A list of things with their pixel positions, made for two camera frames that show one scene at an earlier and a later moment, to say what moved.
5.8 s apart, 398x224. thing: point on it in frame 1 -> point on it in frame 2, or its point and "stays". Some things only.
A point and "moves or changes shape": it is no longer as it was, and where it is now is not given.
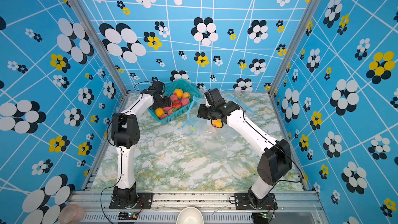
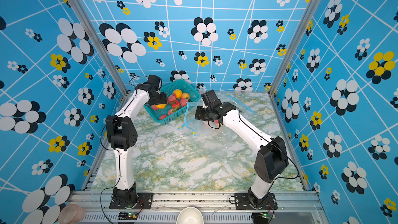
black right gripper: x=201 y=111 stays
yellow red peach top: x=179 y=92 stays
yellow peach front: x=159 y=112 moves or changes shape
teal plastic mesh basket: x=183 y=84 stays
